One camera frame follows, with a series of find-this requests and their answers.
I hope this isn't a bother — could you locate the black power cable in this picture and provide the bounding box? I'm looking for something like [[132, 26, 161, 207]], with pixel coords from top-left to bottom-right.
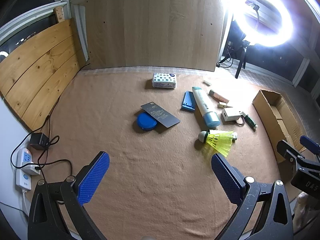
[[35, 159, 74, 180]]

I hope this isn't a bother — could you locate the pine plank panel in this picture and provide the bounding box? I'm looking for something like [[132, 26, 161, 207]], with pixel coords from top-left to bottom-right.
[[0, 17, 80, 132]]

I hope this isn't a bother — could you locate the white tube with blue cap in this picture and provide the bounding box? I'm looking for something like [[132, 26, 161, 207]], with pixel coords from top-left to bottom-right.
[[192, 86, 221, 128]]

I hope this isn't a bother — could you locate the blue round lid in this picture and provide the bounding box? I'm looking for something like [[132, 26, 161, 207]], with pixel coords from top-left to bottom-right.
[[136, 112, 158, 132]]

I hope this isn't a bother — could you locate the person's right hand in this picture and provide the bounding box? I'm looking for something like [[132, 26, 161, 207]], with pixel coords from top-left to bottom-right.
[[294, 191, 314, 230]]

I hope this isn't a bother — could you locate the cardboard box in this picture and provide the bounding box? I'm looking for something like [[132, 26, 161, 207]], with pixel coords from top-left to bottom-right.
[[252, 89, 307, 164]]

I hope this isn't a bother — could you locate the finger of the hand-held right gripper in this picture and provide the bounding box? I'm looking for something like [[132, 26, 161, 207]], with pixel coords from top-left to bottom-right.
[[276, 139, 305, 165], [299, 135, 320, 155]]

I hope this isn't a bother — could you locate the white power strip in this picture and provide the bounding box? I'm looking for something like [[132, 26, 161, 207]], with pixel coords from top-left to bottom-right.
[[10, 148, 42, 193]]

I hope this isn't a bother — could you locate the patterned tissue pack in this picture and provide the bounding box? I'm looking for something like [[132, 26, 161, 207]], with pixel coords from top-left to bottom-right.
[[152, 72, 178, 90]]

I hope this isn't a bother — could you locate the ring light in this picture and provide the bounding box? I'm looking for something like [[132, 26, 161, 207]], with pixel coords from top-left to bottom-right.
[[225, 0, 297, 48]]

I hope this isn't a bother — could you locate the black power adapter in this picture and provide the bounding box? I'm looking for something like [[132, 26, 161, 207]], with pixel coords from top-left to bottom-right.
[[29, 133, 50, 151]]

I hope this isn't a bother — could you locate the checked cloth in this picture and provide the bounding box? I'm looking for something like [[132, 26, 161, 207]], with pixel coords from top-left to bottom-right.
[[80, 66, 313, 98]]

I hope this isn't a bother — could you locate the green circuit board stick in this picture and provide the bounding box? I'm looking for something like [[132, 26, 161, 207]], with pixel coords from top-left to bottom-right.
[[240, 111, 258, 130]]

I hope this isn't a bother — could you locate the large wooden board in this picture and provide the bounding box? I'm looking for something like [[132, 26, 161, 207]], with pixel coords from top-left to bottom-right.
[[84, 0, 225, 72]]

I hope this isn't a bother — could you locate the blue phone stand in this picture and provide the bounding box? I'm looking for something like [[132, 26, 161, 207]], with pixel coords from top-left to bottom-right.
[[181, 91, 195, 112]]

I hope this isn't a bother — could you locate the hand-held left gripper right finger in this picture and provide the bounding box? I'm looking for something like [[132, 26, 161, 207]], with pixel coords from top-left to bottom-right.
[[211, 153, 294, 240]]

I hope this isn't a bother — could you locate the yellow shuttlecock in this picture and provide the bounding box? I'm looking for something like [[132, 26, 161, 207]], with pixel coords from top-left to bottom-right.
[[198, 130, 238, 158]]

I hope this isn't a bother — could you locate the white charger box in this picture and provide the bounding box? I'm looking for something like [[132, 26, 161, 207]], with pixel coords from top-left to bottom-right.
[[221, 107, 242, 124]]

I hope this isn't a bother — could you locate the pink tube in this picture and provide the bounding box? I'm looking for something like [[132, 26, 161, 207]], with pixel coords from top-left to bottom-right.
[[209, 89, 229, 103]]

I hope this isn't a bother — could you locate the dark grey card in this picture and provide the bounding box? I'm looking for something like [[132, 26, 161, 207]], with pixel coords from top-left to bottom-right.
[[140, 102, 181, 128]]

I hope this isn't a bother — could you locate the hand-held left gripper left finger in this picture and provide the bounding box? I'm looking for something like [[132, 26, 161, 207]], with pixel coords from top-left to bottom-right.
[[27, 151, 110, 240]]

